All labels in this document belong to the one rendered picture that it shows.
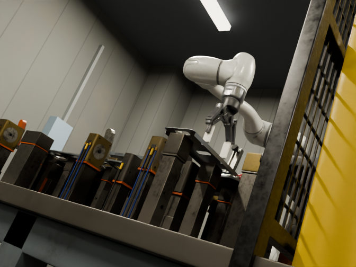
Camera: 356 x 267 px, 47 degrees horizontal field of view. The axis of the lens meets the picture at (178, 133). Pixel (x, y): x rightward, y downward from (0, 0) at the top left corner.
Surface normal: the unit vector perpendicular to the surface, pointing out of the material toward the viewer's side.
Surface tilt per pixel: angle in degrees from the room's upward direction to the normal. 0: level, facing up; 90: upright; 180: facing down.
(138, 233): 90
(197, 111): 90
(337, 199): 90
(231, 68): 92
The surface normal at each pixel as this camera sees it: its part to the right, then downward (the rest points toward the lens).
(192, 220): -0.51, -0.48
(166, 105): 0.81, 0.09
